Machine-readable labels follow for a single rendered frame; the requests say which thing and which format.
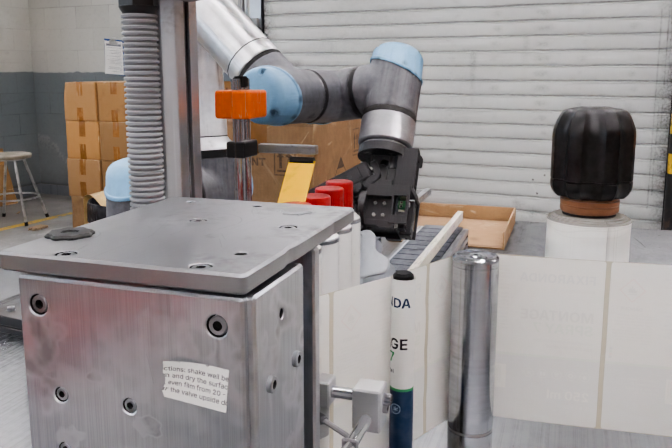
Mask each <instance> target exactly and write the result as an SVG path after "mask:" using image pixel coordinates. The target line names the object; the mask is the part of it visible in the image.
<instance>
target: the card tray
mask: <svg viewBox="0 0 672 448"><path fill-rule="evenodd" d="M457 211H463V220H462V221H461V223H460V224H459V225H458V227H463V229H468V247H470V248H484V249H497V250H504V249H505V247H506V244H507V242H508V239H509V237H510V234H511V232H512V229H513V227H514V225H515V218H516V208H514V207H496V206H479V205H462V204H444V203H427V202H421V203H420V209H419V217H418V225H417V227H418V226H424V225H440V226H445V225H446V224H447V223H448V222H449V221H450V220H451V218H452V217H453V216H454V215H455V214H456V213H457Z"/></svg>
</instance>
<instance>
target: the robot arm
mask: <svg viewBox="0 0 672 448"><path fill-rule="evenodd" d="M196 13H197V44H198V75H199V106H200V137H201V168H202V198H207V199H223V200H234V162H233V158H228V157H227V147H226V143H227V142H228V141H231V140H230V139H229V137H228V135H227V120H226V119H218V118H216V116H215V91H217V90H224V75H223V70H224V71H225V73H226V74H227V75H228V76H229V77H230V78H231V79H233V78H234V76H247V78H249V79H250V90H265V91H266V101H267V115H266V116H265V117H261V118H254V119H250V120H251V121H252V122H254V123H257V124H265V125H271V126H283V125H287V124H297V123H307V124H319V125H324V124H329V123H331V122H338V121H346V120H354V119H362V121H361V127H360V134H359V140H358V144H359V150H358V158H359V160H360V161H362V163H360V164H358V165H356V166H354V167H352V168H350V169H348V170H346V171H345V172H343V173H341V174H339V175H337V176H335V177H333V178H331V179H329V180H333V179H346V180H351V181H352V182H353V209H354V212H355V213H357V214H358V215H359V216H360V217H361V226H360V285H361V284H364V283H368V282H371V281H375V280H379V279H383V278H386V277H390V276H392V275H393V274H394V273H395V267H394V265H392V264H391V263H390V261H389V259H388V258H387V257H386V256H384V255H382V244H381V242H380V241H379V240H378V239H376V237H385V238H386V240H388V241H401V240H402V239H404V240H416V232H417V225H418V217H419V209H420V203H419V201H418V195H417V193H416V190H417V182H418V174H419V168H422V164H423V158H422V156H420V151H419V148H413V143H414V136H415V128H416V120H417V112H418V105H419V98H420V91H421V86H422V84H423V80H422V71H423V58H422V55H421V54H420V52H419V51H417V49H415V48H414V47H412V46H410V45H408V44H405V43H401V42H386V43H383V44H381V45H379V47H376V48H375V49H374V51H373V54H372V57H371V58H370V64H367V65H361V66H357V67H351V68H345V69H339V70H312V69H298V68H296V67H294V66H293V65H292V64H291V63H290V62H289V60H288V59H287V58H286V57H285V56H284V55H283V54H282V53H281V52H280V51H279V50H278V49H277V48H276V47H275V46H274V44H273V43H272V42H271V41H270V40H269V39H268V38H267V37H266V36H265V35H264V34H263V32H262V31H261V30H260V29H259V28H258V27H257V26H256V25H255V24H254V23H253V22H252V20H251V19H250V18H249V17H248V16H247V15H246V14H245V13H244V12H243V11H242V10H241V8H240V7H239V6H238V5H237V4H236V3H235V2H234V1H233V0H199V1H196ZM128 159H130V158H128V157H127V158H123V159H120V160H117V161H115V162H114V163H112V164H111V165H110V166H109V167H108V169H107V172H106V186H105V189H104V195H105V197H106V218H107V217H110V216H113V215H117V214H120V213H123V212H126V211H129V210H130V208H131V207H132V206H130V202H131V201H130V197H131V195H129V192H130V191H131V190H129V186H131V185H130V184H129V181H130V179H129V175H131V174H129V173H128V171H129V170H130V169H129V168H128V165H130V163H128ZM369 166H370V167H372V168H373V169H372V170H371V168H370V167H369ZM373 173H374V174H373ZM409 200H415V202H414V201H409ZM415 214H416V216H415ZM414 221H415V224H414ZM413 229H414V232H413Z"/></svg>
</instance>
